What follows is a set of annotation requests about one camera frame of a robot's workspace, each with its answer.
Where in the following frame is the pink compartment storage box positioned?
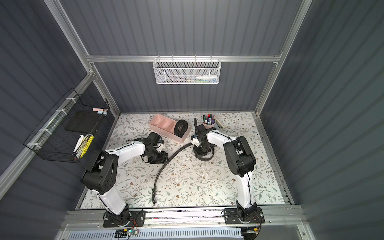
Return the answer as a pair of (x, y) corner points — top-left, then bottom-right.
(149, 114), (191, 143)

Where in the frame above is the black wire wall basket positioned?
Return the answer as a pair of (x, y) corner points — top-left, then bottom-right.
(24, 89), (110, 163)

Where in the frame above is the pink pen cup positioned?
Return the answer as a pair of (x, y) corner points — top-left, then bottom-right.
(202, 114), (217, 130)

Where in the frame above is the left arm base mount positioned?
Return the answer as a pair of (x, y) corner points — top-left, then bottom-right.
(103, 210), (146, 228)

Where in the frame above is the yellow marker in basket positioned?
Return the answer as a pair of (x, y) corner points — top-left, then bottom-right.
(75, 135), (94, 158)

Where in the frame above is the white perforated front panel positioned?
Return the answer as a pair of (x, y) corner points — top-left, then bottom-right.
(67, 227), (244, 240)

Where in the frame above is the long black belt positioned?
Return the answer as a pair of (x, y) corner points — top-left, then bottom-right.
(174, 120), (189, 138)

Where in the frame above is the white wire mesh basket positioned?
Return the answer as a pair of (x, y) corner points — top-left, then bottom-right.
(153, 59), (222, 85)

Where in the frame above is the aluminium front rail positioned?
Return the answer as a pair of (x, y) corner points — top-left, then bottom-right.
(60, 205), (308, 230)

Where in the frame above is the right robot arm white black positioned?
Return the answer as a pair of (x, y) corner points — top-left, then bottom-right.
(191, 119), (258, 223)

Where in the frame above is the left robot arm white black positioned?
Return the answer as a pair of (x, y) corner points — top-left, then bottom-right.
(81, 132), (168, 222)

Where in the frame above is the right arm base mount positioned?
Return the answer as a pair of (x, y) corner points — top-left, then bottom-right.
(221, 207), (265, 225)

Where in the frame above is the black belt with end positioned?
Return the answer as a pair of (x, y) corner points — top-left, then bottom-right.
(151, 142), (215, 205)

